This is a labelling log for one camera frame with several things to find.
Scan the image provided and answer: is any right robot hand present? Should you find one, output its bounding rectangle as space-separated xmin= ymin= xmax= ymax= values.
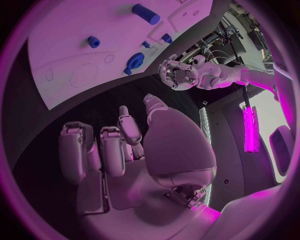
xmin=57 ymin=93 xmax=218 ymax=240

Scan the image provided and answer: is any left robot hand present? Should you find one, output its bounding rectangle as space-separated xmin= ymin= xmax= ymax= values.
xmin=158 ymin=54 xmax=200 ymax=92

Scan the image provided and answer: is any white task board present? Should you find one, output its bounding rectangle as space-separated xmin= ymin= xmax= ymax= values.
xmin=26 ymin=0 xmax=214 ymax=111

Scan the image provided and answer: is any blue plug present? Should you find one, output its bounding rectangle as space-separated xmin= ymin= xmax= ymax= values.
xmin=161 ymin=33 xmax=174 ymax=45

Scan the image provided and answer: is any blue gear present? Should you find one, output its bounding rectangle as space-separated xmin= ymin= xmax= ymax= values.
xmin=126 ymin=52 xmax=145 ymax=71

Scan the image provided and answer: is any blue long cylinder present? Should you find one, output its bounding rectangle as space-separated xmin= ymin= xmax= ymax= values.
xmin=131 ymin=3 xmax=162 ymax=26

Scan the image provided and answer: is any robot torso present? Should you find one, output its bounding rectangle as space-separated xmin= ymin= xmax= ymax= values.
xmin=198 ymin=61 xmax=297 ymax=213

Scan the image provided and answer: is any glowing light bar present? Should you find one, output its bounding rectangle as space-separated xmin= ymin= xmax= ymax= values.
xmin=242 ymin=105 xmax=261 ymax=154

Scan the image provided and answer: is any blue short cylinder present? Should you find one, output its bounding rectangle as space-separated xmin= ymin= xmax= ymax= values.
xmin=86 ymin=35 xmax=101 ymax=48

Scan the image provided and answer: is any white cable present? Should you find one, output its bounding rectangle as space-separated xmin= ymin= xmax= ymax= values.
xmin=205 ymin=48 xmax=250 ymax=67

